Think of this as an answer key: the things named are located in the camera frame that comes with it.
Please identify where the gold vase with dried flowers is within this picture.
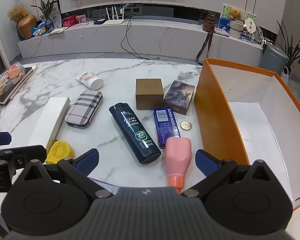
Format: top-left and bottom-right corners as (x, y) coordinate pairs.
(7, 4), (37, 39)

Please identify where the potted green plant right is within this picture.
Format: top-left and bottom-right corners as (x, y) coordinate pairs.
(276, 21), (300, 75)

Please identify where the blue snack bag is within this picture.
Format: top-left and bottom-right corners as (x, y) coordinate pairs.
(31, 22), (47, 36)

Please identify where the brown leather camera bag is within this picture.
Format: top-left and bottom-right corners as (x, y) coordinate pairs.
(196, 14), (216, 64)

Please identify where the dark blue shampoo bottle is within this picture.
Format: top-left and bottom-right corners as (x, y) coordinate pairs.
(109, 102), (161, 164)

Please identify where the orange storage box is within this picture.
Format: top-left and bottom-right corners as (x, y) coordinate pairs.
(194, 59), (300, 208)

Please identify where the blue Super Deer tin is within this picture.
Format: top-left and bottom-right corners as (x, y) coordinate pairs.
(153, 107), (180, 148)

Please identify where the snack package on books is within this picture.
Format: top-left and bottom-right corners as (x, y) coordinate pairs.
(0, 62), (25, 97)

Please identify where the illustrated card box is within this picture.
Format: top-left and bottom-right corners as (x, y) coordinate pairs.
(164, 80), (195, 115)

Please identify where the potted green plant left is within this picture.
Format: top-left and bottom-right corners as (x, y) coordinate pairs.
(31, 0), (55, 33)

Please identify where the gold coin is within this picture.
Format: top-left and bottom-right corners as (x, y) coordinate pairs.
(180, 120), (192, 131)

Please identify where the white wifi router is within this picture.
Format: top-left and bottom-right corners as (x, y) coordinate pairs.
(103, 6), (125, 25)

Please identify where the white lotion tube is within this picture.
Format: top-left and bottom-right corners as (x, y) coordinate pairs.
(75, 71), (104, 90)

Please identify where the pastel woven bag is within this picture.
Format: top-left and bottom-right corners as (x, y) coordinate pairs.
(281, 66), (289, 84)

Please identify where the brown cardboard box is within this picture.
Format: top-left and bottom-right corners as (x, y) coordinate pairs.
(135, 79), (164, 110)

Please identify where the red gift box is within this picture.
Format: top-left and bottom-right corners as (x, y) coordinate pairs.
(62, 16), (76, 27)

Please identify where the white round fan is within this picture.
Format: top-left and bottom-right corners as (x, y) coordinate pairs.
(245, 18), (256, 36)

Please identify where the plaid glasses case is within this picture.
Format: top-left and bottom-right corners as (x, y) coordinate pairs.
(65, 90), (103, 128)

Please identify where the potted green plant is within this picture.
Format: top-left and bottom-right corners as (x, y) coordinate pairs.
(276, 21), (300, 75)
(31, 0), (55, 33)

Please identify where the teddy bear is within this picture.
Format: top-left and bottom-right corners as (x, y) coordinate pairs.
(229, 8), (243, 24)

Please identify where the grey trash can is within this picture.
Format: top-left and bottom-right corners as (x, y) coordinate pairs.
(258, 43), (288, 75)

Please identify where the black power cable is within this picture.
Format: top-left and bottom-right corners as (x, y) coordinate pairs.
(120, 15), (161, 61)

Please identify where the marble TV console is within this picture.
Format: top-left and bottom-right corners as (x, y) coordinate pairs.
(17, 18), (266, 67)

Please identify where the long white box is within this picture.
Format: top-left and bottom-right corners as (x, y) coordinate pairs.
(28, 97), (70, 152)

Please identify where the pink bottle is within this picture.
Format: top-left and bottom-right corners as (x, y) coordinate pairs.
(164, 137), (192, 194)

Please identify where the yellow tape measure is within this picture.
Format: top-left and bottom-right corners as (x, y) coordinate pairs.
(45, 140), (74, 164)

